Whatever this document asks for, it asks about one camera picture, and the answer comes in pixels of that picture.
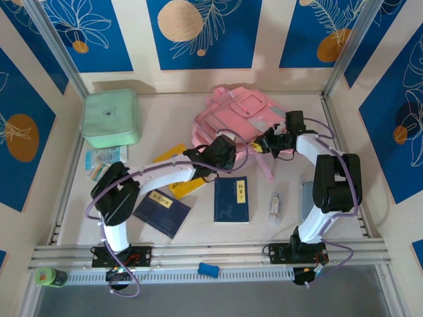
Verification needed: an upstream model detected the pink student backpack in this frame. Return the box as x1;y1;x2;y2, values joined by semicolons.
191;85;295;182

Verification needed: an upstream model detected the blue paperback book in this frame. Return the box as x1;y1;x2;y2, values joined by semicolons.
213;176;249;225

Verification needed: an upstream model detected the clear plastic pen box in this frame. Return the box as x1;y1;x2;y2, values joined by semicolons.
268;184;284;227

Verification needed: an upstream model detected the light blue pencil case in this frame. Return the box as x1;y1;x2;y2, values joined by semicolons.
299;180;318;223

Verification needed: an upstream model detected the navy book with yellow label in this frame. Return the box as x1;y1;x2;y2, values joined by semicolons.
132;188;192;239

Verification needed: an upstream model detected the blue tissue packet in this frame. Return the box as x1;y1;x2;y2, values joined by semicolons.
85;145;128;171

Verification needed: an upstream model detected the mint green zip case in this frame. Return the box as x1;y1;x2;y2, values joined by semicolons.
81;88;140;149

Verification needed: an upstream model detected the colourful card packet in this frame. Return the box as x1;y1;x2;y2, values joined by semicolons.
87;163;115;182

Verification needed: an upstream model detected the aluminium table side rail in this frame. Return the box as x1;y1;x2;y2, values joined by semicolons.
48;131;87;247
319;94;376;238

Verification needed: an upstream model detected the aluminium mounting rail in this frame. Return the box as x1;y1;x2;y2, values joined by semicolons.
28;237;393;271

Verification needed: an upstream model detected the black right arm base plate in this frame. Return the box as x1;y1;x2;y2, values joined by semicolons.
268;242;328;265

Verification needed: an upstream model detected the aluminium frame post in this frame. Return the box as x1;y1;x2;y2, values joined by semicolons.
323;0;389;98
24;0;92;96

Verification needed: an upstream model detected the thin white cable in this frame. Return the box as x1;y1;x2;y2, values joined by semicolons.
371;193;394;232

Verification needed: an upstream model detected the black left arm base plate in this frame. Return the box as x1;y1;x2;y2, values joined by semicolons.
91;246;153;268

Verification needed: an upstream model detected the white slotted cable duct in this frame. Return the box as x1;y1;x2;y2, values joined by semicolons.
65;267;295;285

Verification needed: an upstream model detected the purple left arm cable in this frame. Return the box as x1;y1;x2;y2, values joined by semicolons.
85;131;249;298

